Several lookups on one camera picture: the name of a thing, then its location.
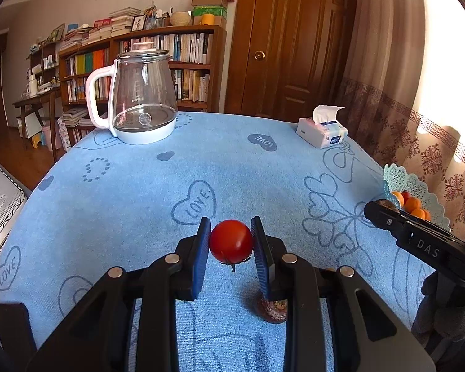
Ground white board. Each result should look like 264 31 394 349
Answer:
17 110 43 138

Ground brown wooden door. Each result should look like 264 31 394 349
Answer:
225 0 359 119

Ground stack of books on shelf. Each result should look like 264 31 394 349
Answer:
62 7 142 49

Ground blue printed tablecloth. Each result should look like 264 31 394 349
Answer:
0 112 465 372

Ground person's right hand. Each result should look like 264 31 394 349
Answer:
411 273 465 343

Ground rows of books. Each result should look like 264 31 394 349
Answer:
64 33 212 103

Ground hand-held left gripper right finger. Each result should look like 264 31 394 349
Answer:
250 215 436 372

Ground white mesh chair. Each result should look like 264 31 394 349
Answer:
0 155 28 268

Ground light green plastic basket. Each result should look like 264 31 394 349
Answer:
383 163 452 233

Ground glass kettle with white handle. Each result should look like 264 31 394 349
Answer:
85 48 179 146

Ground green box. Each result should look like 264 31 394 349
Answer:
194 6 227 18

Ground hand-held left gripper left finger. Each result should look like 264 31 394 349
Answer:
25 216 212 372

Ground white tissue pack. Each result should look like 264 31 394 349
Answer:
296 104 349 150

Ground woven round basket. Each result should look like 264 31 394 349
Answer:
170 11 192 27

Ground wooden bookshelf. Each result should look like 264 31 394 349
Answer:
58 25 227 152

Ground patterned beige curtain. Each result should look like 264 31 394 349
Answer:
333 0 465 241

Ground tan box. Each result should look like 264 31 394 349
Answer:
194 15 227 28

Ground wooden desk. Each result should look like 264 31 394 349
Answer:
12 85 63 163

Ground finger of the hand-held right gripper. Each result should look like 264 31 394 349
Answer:
363 200 409 246

